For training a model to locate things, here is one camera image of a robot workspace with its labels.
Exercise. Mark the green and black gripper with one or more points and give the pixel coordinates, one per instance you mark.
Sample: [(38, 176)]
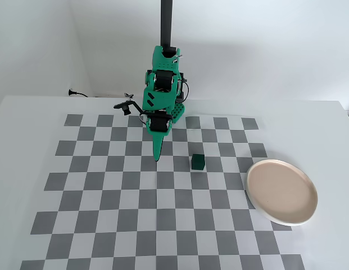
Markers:
[(158, 124)]

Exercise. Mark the dark green dice cube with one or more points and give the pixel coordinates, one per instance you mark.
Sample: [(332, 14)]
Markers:
[(198, 163)]

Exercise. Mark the green perforated robot base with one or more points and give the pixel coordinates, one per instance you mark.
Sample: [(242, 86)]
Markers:
[(178, 112)]

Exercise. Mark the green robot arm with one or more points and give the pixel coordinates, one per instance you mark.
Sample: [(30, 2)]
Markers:
[(158, 97)]

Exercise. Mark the beige round plate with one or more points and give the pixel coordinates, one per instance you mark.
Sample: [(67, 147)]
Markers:
[(281, 191)]

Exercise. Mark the grey white checkerboard mat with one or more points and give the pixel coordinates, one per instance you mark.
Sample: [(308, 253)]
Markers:
[(163, 211)]

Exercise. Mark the black vertical pole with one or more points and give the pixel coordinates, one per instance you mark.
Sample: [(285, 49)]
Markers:
[(166, 22)]

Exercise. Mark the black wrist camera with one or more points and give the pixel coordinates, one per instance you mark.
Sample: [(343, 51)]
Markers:
[(126, 107)]

